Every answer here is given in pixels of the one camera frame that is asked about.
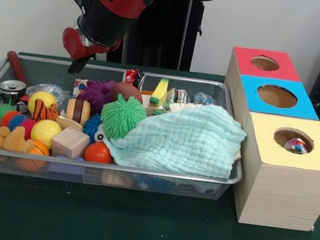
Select wooden box with three holes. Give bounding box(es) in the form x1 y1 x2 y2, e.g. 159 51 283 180
210 45 320 233

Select colourful patterned cloth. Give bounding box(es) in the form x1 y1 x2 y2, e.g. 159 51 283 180
72 78 90 99
284 136 311 156

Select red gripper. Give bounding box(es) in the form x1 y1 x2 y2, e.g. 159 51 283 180
58 26 123 79

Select wooden cube block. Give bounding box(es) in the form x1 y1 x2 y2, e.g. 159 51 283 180
49 124 91 160

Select purple rubber toy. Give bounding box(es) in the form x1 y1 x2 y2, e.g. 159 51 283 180
76 77 118 116

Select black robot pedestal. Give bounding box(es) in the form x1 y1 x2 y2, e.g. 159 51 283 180
93 0 221 74

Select shallow metal mesh bin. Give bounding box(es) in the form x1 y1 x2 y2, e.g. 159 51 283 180
0 50 254 204

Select large green spiky ball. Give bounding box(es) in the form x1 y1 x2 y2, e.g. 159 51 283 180
98 91 149 142

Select light blue waffle cloth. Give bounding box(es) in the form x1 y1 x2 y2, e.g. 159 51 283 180
102 93 250 181

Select orange plush toy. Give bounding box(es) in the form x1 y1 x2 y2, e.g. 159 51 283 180
0 124 36 153

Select yellow ball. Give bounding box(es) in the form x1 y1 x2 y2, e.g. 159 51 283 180
29 117 63 150

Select wooden toy burger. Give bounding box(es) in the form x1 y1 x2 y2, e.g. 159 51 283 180
64 98 93 127

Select red orange rubber ball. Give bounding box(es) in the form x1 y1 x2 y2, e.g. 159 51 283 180
83 140 114 165

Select yellow toy banana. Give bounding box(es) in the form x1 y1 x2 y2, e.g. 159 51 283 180
149 76 170 106

